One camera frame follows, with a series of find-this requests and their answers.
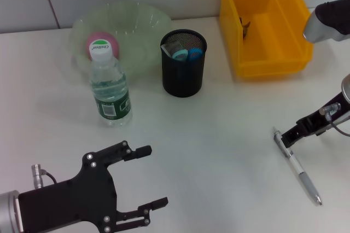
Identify black mesh pen holder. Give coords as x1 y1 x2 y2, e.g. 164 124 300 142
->
160 29 208 98

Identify clear water bottle green label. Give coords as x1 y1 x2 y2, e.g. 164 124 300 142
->
87 39 133 129

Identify translucent green plastic fruit plate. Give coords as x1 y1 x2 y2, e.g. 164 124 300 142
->
68 1 172 81

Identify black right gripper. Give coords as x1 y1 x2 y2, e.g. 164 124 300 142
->
281 90 350 149

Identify right wrist cable with plug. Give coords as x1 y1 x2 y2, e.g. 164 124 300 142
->
319 102 350 137

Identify silver white pen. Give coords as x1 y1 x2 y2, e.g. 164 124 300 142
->
272 127 324 207

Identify left wrist cable with plug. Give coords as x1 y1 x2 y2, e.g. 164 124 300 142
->
31 164 58 189

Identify yellow plastic bin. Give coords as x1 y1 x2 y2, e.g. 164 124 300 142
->
218 0 314 78

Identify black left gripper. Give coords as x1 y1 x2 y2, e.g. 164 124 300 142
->
17 152 169 233

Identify blue scissors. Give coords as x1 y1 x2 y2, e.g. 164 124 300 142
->
171 48 203 62

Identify clear plastic ruler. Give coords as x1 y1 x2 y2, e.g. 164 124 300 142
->
160 40 182 55

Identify wrist cable with plug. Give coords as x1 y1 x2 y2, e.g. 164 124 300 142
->
319 102 350 137
31 164 58 189

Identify pink peach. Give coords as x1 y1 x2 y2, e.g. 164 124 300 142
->
85 32 120 61

